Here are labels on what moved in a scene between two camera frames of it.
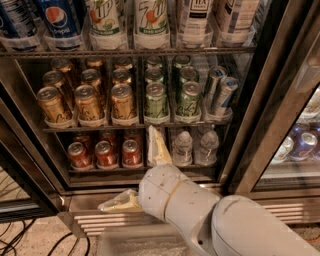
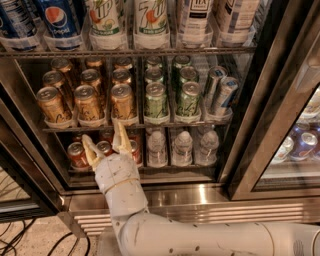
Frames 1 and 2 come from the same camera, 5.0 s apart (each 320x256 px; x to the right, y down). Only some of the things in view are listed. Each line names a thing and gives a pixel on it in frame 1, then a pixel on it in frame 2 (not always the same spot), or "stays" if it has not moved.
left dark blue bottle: (19, 24) stays
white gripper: (157, 190) to (115, 171)
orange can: (122, 101) stays
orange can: (86, 103) stays
